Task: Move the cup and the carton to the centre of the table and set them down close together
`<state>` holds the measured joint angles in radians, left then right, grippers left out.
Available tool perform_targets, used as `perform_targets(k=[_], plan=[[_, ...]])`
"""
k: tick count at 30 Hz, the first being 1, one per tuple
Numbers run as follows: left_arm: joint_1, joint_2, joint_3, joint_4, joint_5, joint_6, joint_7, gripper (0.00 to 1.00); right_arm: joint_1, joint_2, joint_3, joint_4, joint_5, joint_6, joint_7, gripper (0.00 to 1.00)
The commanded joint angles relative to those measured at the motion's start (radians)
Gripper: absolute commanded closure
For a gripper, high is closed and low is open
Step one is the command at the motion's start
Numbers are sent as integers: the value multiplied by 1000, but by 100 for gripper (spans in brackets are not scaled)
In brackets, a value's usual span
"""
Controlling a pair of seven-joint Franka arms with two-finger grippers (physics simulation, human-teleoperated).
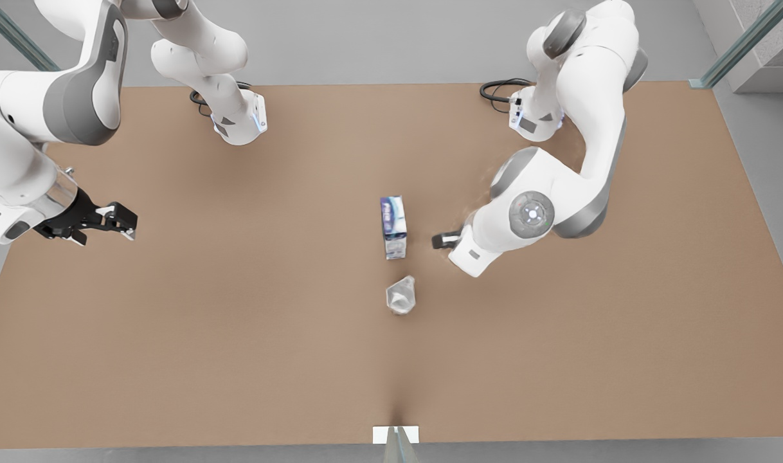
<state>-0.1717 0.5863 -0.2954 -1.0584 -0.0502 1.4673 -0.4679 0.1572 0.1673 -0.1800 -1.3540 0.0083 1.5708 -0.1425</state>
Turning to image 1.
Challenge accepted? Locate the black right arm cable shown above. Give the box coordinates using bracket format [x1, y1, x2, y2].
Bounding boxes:
[190, 81, 253, 118]

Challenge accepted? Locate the clear glass cup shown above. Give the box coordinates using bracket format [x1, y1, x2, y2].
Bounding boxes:
[385, 275, 417, 316]

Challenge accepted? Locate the blue white milk carton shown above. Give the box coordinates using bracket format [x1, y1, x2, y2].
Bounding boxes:
[379, 196, 408, 260]

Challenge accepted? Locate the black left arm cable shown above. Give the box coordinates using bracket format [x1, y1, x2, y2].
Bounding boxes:
[480, 78, 535, 114]

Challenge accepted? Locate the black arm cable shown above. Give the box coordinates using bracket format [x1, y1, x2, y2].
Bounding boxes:
[480, 78, 535, 114]
[190, 81, 253, 118]

